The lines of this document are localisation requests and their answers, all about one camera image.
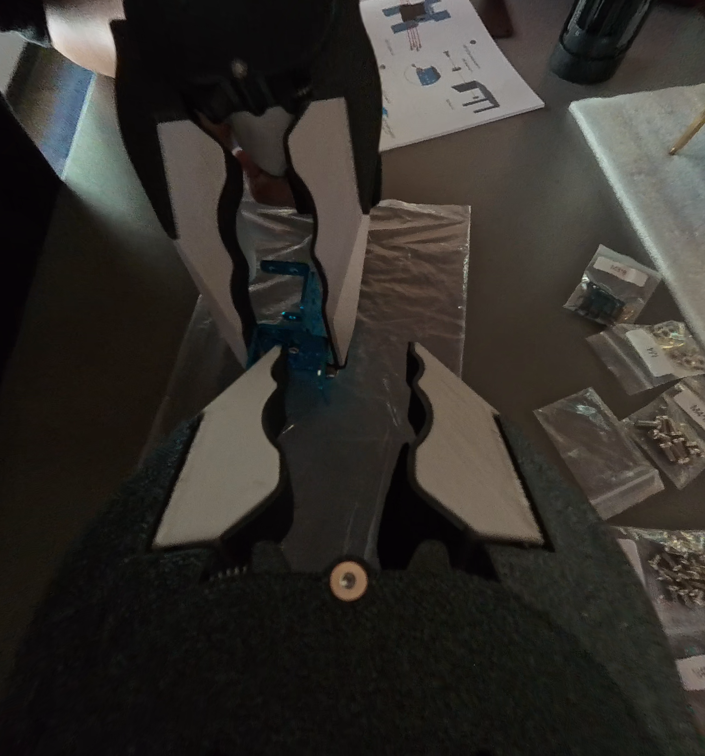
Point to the blue metal bracket assembly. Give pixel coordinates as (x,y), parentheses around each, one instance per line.
(305,354)

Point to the person's left forearm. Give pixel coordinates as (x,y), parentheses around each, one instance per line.
(83,47)

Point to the person's left hand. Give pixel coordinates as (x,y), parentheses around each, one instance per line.
(269,189)

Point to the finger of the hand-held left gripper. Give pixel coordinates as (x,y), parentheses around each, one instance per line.
(334,206)
(199,206)

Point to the group of small hardware bags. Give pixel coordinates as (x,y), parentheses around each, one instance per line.
(653,443)

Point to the black slotted cylinder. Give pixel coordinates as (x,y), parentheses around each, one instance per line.
(600,35)

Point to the white foam sheet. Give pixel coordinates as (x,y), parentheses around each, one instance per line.
(653,177)

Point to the open instruction manual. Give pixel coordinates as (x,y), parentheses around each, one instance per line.
(447,77)

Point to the clear plastic bag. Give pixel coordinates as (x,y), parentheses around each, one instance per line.
(417,283)

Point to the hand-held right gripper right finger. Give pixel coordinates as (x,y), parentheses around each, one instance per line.
(476,472)

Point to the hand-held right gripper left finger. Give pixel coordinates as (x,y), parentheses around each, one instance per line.
(222,472)

